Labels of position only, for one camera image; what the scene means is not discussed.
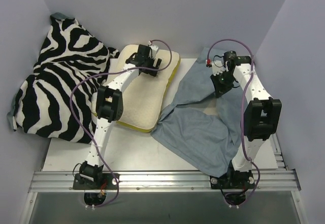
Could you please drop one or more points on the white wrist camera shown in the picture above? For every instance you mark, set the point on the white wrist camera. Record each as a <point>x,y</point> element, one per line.
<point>154,49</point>
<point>217,66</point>

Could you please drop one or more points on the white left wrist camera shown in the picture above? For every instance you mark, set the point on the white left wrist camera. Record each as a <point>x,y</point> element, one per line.
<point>154,49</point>

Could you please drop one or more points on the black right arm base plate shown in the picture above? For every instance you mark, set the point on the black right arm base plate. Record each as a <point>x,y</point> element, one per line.
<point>233,180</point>

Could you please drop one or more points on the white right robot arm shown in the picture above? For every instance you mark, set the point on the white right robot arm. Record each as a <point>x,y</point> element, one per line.
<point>259,113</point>

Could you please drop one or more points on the cream pillow with yellow edge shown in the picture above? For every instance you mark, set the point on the cream pillow with yellow edge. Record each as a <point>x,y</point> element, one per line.
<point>143,98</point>

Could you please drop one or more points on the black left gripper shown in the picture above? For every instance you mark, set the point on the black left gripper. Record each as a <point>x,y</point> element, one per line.
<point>151,66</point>

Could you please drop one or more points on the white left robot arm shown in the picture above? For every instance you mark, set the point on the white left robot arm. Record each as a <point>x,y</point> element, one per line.
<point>109,108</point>

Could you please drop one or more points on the zebra print cushion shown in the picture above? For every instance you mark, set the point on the zebra print cushion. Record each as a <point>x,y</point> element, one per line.
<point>54,101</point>

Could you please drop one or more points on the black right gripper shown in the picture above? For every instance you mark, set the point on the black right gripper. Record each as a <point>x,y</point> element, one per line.
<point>221,86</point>

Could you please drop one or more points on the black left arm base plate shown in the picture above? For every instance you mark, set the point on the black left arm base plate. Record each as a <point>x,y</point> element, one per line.
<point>106,182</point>

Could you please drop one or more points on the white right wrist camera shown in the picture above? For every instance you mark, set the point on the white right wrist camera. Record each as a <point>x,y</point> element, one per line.
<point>217,66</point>

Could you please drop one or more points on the blue-grey fabric pillowcase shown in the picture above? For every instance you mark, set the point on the blue-grey fabric pillowcase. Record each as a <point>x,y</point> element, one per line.
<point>208,142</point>

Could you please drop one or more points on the aluminium extrusion rail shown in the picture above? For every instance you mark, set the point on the aluminium extrusion rail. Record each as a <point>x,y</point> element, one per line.
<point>161,181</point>

